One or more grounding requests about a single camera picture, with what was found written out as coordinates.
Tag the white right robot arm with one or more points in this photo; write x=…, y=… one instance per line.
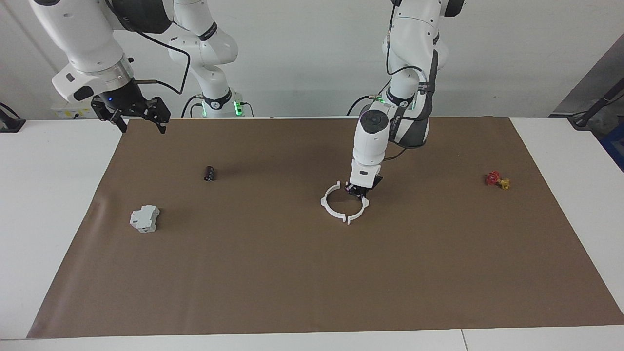
x=83, y=39

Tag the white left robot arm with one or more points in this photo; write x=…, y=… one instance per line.
x=370, y=141

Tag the black tripod stand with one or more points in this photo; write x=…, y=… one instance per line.
x=592, y=109

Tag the black cylindrical capacitor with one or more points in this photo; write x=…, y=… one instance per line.
x=209, y=174

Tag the white circuit breaker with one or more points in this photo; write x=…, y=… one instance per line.
x=144, y=219

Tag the white wall socket box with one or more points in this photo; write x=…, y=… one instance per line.
x=66, y=113

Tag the brown paper mat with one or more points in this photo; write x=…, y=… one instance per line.
x=292, y=273

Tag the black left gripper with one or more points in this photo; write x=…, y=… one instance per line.
x=365, y=184

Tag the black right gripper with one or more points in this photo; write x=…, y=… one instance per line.
x=126, y=105

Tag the black clamp mount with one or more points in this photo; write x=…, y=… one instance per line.
x=9, y=124

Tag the blue crate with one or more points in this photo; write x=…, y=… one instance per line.
x=615, y=146

